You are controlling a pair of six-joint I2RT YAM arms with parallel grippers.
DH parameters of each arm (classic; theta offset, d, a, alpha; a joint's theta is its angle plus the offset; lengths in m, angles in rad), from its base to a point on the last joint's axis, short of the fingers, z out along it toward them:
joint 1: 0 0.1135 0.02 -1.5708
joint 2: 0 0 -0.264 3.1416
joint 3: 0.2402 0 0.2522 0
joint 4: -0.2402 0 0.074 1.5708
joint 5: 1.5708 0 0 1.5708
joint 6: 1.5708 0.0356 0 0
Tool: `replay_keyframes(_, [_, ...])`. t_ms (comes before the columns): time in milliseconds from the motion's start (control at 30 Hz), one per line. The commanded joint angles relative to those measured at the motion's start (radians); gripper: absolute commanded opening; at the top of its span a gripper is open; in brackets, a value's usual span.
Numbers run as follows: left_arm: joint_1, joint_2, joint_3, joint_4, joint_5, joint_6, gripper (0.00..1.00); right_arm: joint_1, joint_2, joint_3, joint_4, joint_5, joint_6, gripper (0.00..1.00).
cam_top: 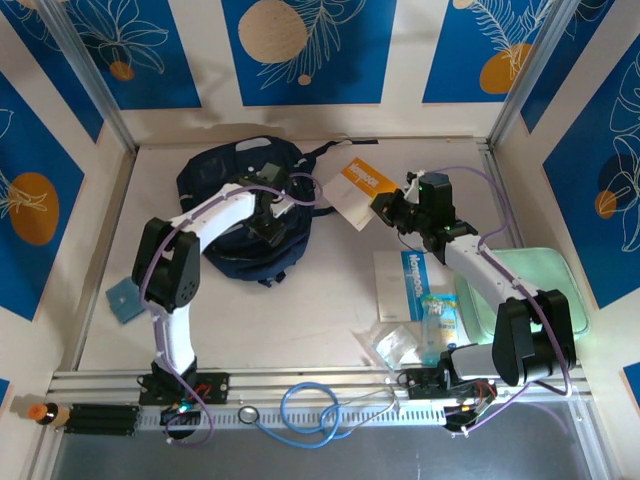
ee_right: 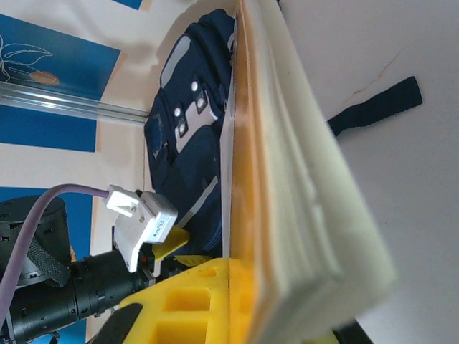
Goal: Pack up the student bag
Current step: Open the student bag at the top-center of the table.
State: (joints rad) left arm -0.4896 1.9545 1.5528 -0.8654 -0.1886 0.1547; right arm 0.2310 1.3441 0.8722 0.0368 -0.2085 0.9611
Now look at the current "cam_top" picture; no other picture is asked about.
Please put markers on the orange white notebook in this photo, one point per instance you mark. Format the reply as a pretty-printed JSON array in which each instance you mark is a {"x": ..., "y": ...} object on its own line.
[{"x": 350, "y": 195}]

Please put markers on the blue white notebook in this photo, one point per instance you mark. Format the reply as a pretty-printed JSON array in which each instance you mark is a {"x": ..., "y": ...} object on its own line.
[{"x": 395, "y": 290}]

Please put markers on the navy blue backpack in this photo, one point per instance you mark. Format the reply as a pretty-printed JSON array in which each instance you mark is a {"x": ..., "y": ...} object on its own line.
[{"x": 210, "y": 170}]

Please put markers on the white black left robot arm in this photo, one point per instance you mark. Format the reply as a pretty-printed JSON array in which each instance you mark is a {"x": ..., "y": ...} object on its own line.
[{"x": 220, "y": 215}]

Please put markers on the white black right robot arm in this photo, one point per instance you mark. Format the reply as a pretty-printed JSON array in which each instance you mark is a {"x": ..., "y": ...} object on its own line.
[{"x": 475, "y": 265}]

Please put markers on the clear plastic bag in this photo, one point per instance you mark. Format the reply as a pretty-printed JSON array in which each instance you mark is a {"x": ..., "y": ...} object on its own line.
[{"x": 395, "y": 345}]

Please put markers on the light blue snack packet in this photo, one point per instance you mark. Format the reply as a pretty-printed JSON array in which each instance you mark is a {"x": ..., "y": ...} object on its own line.
[{"x": 435, "y": 330}]

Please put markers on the mint green zip case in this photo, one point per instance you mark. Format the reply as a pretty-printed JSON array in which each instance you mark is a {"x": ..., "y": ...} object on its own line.
[{"x": 545, "y": 280}]

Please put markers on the blue stethoscope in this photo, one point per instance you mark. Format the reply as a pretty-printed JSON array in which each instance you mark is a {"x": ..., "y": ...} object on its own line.
[{"x": 300, "y": 410}]

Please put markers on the black ribbed block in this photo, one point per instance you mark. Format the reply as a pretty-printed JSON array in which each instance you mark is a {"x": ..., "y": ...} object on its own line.
[{"x": 102, "y": 420}]

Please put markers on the brown bottle orange cap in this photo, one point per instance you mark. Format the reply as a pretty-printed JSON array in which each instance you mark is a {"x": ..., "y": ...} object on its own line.
[{"x": 47, "y": 414}]

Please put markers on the blue floral wall poster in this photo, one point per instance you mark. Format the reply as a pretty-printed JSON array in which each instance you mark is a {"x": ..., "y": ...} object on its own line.
[
  {"x": 465, "y": 60},
  {"x": 55, "y": 65},
  {"x": 310, "y": 50},
  {"x": 30, "y": 165},
  {"x": 565, "y": 75},
  {"x": 150, "y": 75},
  {"x": 600, "y": 240}
]

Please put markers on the aluminium frame post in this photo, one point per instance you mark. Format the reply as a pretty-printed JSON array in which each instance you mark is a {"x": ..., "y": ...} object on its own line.
[
  {"x": 95, "y": 85},
  {"x": 525, "y": 85}
]

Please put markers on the aluminium table rail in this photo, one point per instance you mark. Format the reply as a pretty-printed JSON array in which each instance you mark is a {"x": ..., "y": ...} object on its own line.
[{"x": 300, "y": 374}]

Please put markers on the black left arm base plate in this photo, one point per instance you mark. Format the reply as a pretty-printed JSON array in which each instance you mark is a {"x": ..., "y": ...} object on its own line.
[{"x": 215, "y": 387}]

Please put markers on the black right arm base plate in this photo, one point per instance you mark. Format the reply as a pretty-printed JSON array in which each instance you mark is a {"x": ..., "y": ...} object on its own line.
[{"x": 422, "y": 385}]

